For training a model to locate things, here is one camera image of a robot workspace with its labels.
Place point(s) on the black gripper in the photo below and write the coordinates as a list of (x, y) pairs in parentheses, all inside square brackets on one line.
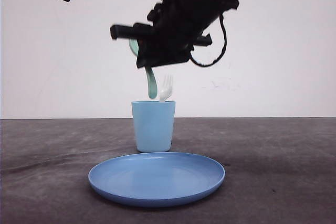
[(176, 24)]

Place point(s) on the mint green plastic spoon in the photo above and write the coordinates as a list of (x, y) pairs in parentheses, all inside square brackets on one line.
[(152, 85)]

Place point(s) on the white plastic fork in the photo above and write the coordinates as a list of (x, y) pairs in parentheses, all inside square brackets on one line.
[(166, 88)]

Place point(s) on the light blue plastic cup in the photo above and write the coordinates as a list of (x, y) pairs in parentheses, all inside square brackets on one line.
[(153, 125)]

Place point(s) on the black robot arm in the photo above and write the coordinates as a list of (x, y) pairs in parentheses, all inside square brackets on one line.
[(177, 27)]

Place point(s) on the blue plastic plate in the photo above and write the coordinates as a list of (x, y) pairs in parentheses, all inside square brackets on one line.
[(155, 180)]

